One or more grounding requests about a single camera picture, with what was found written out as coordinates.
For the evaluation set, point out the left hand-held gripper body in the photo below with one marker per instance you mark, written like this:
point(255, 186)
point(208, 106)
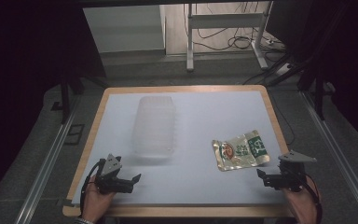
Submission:
point(111, 166)

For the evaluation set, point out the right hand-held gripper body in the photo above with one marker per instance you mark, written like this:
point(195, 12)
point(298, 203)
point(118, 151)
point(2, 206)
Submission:
point(292, 174)

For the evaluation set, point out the person's left hand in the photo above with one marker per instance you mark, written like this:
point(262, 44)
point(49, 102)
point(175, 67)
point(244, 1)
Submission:
point(95, 200)

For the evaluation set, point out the person's right hand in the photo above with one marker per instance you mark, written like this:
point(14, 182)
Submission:
point(301, 205)

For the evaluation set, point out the gold foil snack packet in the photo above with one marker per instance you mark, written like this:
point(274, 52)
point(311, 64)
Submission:
point(239, 151)

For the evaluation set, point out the white table mat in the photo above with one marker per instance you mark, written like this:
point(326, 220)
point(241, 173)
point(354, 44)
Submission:
point(186, 174)

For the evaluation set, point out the clear plastic container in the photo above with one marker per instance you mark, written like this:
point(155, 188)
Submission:
point(154, 126)

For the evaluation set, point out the black stand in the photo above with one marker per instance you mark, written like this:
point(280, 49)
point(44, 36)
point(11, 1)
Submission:
point(319, 93)
point(65, 99)

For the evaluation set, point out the white power strip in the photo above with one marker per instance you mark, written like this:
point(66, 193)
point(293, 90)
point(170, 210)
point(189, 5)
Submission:
point(283, 69)

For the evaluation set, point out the aluminium rail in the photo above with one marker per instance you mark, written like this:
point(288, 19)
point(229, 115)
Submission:
point(43, 174)
point(338, 155)

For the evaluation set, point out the white metal desk frame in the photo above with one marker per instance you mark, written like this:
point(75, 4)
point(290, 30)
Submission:
point(223, 21)

